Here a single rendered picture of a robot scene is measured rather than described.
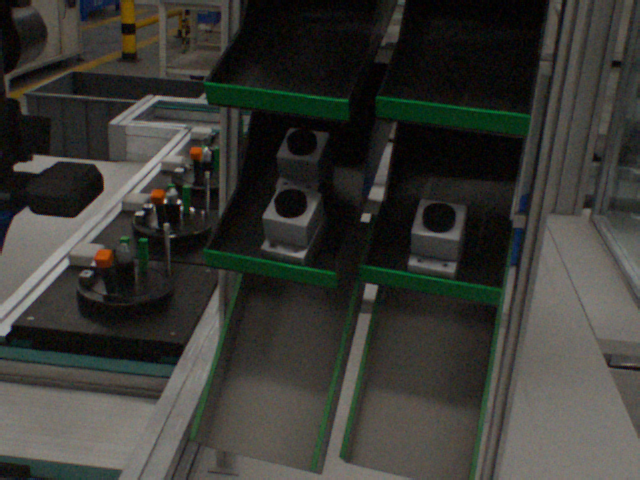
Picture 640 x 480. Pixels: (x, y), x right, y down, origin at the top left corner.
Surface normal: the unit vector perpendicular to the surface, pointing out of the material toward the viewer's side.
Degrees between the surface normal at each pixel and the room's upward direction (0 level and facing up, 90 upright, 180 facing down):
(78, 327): 0
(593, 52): 90
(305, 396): 45
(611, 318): 0
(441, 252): 115
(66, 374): 90
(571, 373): 0
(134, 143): 90
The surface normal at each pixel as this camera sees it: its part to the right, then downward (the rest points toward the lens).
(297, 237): -0.34, 0.70
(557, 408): 0.06, -0.92
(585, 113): -0.11, 0.38
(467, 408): -0.15, -0.40
